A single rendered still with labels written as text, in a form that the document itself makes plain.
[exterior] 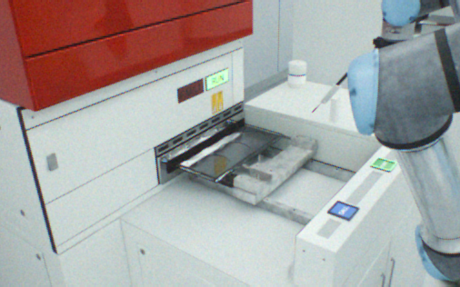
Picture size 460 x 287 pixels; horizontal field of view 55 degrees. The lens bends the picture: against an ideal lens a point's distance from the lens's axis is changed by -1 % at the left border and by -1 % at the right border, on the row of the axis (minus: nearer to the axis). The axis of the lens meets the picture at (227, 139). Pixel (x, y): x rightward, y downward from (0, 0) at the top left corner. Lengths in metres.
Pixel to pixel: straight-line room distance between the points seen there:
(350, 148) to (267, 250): 0.49
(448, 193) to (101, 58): 0.77
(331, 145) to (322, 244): 0.60
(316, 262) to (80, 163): 0.62
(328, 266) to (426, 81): 0.50
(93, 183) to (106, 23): 0.41
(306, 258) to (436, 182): 0.36
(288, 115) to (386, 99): 0.94
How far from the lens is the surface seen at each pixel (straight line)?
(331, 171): 1.47
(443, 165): 0.76
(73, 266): 1.30
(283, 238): 1.21
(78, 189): 1.20
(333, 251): 0.97
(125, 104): 1.22
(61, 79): 1.03
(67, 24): 1.02
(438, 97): 0.63
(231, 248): 1.17
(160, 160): 1.35
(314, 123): 1.52
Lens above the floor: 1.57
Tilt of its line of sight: 26 degrees down
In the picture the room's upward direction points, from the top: 2 degrees counter-clockwise
